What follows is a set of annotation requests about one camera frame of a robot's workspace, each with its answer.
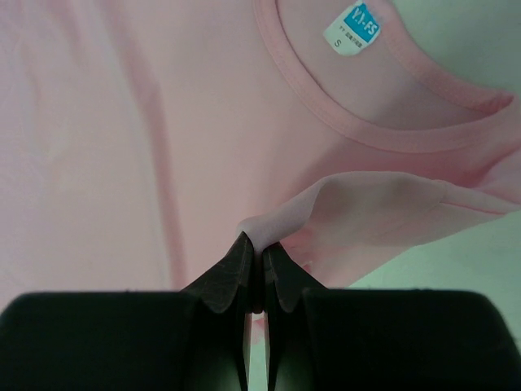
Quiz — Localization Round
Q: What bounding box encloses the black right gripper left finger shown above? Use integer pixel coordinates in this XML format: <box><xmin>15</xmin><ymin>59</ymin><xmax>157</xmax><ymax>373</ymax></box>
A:
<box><xmin>1</xmin><ymin>235</ymin><xmax>253</xmax><ymax>390</ymax></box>

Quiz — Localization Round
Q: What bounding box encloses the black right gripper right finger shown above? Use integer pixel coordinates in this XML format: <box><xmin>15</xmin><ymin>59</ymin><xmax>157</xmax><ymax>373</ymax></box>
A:
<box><xmin>263</xmin><ymin>244</ymin><xmax>520</xmax><ymax>390</ymax></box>

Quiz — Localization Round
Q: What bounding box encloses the pink t-shirt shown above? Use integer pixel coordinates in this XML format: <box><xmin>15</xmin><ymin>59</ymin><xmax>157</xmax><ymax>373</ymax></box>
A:
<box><xmin>0</xmin><ymin>0</ymin><xmax>521</xmax><ymax>355</ymax></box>

